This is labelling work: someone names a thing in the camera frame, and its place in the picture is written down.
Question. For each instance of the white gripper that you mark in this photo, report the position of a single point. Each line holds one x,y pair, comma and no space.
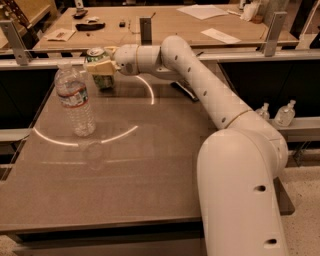
126,59

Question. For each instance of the green soda can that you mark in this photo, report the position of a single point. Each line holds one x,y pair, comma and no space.
102,81

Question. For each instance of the clear plastic water bottle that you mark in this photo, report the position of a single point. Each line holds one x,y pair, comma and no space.
72,92

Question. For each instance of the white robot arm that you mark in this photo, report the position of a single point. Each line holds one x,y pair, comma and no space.
236,165

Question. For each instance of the small sanitizer bottle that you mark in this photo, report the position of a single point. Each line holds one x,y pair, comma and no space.
285,114
263,111

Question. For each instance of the small black block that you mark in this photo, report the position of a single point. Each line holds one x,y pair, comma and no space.
122,24

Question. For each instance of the black device on table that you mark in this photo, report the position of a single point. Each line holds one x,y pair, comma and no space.
90,26

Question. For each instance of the black handheld tool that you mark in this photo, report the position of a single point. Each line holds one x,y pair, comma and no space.
80,13

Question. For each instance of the white envelope with label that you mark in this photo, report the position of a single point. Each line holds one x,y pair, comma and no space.
60,35

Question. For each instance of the black snack bar wrapper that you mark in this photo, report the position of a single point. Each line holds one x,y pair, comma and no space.
184,87

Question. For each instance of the white paper sheet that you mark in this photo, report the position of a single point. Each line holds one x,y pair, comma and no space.
202,12

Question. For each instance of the small white paper slip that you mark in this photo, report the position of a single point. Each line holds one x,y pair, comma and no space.
220,36

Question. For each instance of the wooden back table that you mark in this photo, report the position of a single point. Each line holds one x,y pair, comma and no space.
166,21

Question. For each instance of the crumpled white bag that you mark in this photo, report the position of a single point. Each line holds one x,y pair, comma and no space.
250,11

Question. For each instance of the middle metal bracket post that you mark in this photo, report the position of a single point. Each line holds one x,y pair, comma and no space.
145,30

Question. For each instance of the metal bracket post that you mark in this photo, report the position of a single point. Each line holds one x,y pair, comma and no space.
270,44
21,54
145,30

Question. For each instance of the left metal bracket post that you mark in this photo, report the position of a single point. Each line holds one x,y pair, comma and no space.
21,54

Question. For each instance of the right metal bracket post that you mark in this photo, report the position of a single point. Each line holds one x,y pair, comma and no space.
270,44

